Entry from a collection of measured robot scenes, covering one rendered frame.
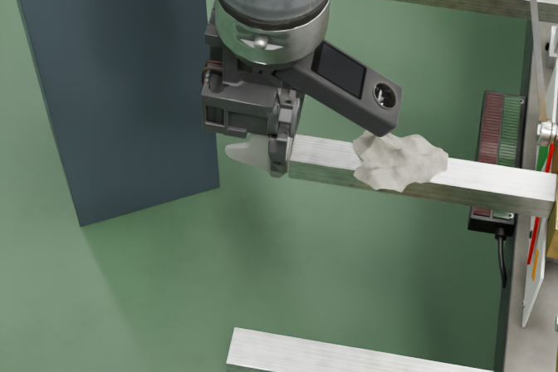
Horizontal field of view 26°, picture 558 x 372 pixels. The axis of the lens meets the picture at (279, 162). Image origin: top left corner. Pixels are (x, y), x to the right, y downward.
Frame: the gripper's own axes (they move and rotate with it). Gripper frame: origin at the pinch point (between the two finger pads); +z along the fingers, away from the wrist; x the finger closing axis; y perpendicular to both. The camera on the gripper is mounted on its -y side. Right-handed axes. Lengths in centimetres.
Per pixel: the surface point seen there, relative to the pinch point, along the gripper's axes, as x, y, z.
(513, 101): -21.3, -21.9, 11.6
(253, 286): -30, 8, 83
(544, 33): -31.9, -24.5, 11.7
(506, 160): -13.3, -21.8, 11.6
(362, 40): -85, -2, 83
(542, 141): -5.9, -23.0, -3.1
